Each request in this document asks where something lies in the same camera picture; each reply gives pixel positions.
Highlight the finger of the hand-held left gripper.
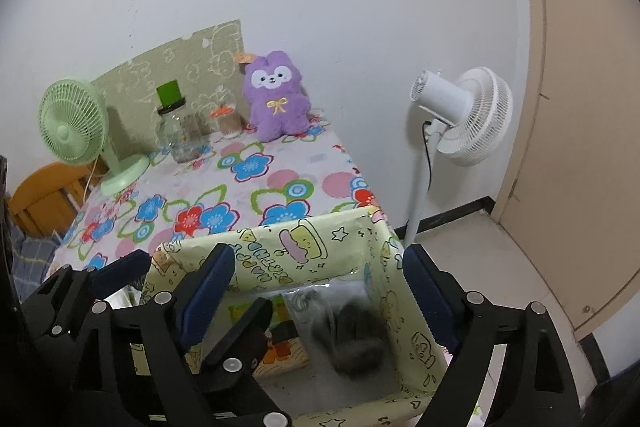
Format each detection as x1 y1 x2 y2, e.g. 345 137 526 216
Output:
192 297 292 427
20 251 153 388

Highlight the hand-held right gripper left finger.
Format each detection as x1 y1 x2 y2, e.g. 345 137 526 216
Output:
65 243 237 427

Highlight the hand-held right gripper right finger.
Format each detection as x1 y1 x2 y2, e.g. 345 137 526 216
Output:
402 244 587 427

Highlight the yellow orange soft toy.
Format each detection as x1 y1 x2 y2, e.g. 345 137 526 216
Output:
250 322 311 380

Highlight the clear plastic bag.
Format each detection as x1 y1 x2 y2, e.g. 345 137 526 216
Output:
280 279 401 388

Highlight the yellow cartoon-print storage box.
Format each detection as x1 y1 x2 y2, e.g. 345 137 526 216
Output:
141 206 453 427

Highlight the grey plaid pillow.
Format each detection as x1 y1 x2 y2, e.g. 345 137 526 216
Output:
10 227 66 293

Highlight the wooden bed headboard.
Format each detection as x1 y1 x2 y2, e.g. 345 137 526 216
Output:
9 162 93 238

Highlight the green desk fan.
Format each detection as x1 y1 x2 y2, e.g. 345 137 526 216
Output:
39 78 151 197

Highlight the glass jar with black lid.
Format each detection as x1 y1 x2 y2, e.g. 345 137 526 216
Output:
155 100 203 164

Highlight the floral tablecloth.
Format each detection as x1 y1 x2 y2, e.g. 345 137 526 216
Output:
47 110 388 308

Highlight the toothpick holder with orange lid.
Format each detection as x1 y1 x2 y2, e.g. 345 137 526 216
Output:
210 104 242 139

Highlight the green plastic cup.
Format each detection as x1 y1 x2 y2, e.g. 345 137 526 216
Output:
156 80 182 107

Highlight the white standing fan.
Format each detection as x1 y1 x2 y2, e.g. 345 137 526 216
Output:
402 67 514 248

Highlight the purple plush toy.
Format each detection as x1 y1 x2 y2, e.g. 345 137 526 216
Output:
235 50 312 142

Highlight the beige door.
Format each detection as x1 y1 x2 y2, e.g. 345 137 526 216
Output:
490 0 640 343

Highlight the white fan cable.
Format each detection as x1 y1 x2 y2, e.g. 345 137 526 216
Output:
82 160 98 203

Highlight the black fan cable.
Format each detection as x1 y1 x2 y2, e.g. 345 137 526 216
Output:
422 121 436 195

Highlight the green cartoon wall sheet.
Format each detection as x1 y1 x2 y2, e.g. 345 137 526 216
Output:
90 20 246 155

